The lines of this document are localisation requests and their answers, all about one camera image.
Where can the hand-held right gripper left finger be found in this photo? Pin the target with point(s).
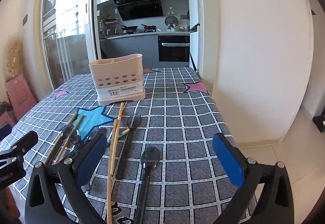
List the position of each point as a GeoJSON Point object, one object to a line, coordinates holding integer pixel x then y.
{"type": "Point", "coordinates": [92, 155]}

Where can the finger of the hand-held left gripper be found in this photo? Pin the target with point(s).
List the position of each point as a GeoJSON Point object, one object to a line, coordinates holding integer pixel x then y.
{"type": "Point", "coordinates": [4, 130]}
{"type": "Point", "coordinates": [24, 142]}

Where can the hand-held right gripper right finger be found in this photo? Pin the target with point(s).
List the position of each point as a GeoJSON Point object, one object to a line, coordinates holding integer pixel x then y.
{"type": "Point", "coordinates": [228, 160]}

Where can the bamboo chopstick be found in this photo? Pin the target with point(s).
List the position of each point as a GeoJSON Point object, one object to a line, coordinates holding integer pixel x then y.
{"type": "Point", "coordinates": [72, 120]}
{"type": "Point", "coordinates": [80, 120]}
{"type": "Point", "coordinates": [120, 114]}
{"type": "Point", "coordinates": [111, 163]}

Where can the dark translucent spoon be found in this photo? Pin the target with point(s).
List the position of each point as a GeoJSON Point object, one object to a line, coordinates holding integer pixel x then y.
{"type": "Point", "coordinates": [67, 130]}
{"type": "Point", "coordinates": [150, 155]}
{"type": "Point", "coordinates": [134, 122]}

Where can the blue floral chopstick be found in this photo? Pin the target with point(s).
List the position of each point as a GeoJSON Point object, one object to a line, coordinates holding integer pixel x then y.
{"type": "Point", "coordinates": [125, 132]}

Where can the cream plastic utensil holder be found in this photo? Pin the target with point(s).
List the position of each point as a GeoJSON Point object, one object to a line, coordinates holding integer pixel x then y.
{"type": "Point", "coordinates": [116, 71]}

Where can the low pink stool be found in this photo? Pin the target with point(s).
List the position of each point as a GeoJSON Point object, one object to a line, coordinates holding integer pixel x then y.
{"type": "Point", "coordinates": [6, 118]}

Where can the black plastic bag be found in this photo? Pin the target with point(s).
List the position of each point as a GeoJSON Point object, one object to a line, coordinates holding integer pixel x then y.
{"type": "Point", "coordinates": [4, 107]}

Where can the stack of pink stools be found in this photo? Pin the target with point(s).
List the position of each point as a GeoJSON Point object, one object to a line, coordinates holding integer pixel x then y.
{"type": "Point", "coordinates": [20, 94]}

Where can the grey checkered star tablecloth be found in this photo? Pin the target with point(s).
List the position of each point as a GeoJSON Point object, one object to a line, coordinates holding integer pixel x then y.
{"type": "Point", "coordinates": [177, 125]}

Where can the bag of yellow balls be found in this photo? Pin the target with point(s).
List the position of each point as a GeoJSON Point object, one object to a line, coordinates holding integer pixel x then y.
{"type": "Point", "coordinates": [14, 59]}

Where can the black floor object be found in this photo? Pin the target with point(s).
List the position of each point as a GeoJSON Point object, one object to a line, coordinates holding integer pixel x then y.
{"type": "Point", "coordinates": [320, 123]}

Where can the sliding glass door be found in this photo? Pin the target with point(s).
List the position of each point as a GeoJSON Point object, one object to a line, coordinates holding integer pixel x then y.
{"type": "Point", "coordinates": [68, 36]}

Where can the grey kitchen counter cabinet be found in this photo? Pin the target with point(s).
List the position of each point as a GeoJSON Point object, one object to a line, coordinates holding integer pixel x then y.
{"type": "Point", "coordinates": [132, 47]}

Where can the black built-in oven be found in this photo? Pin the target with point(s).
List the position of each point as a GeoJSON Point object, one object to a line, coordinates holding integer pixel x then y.
{"type": "Point", "coordinates": [172, 51]}

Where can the spice jar rack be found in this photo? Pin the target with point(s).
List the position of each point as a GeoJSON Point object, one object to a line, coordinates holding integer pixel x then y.
{"type": "Point", "coordinates": [110, 28]}

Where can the black frying pan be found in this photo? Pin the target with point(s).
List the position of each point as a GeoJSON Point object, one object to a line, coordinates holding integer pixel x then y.
{"type": "Point", "coordinates": [129, 28]}
{"type": "Point", "coordinates": [149, 27]}

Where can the pale cooking pot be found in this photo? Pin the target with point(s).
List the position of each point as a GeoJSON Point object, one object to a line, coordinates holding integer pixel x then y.
{"type": "Point", "coordinates": [175, 28]}

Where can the black range hood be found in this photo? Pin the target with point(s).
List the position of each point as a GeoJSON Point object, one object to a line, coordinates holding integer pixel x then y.
{"type": "Point", "coordinates": [139, 9]}

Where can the dark wall switch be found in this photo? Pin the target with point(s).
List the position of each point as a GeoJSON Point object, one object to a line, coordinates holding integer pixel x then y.
{"type": "Point", "coordinates": [24, 19]}

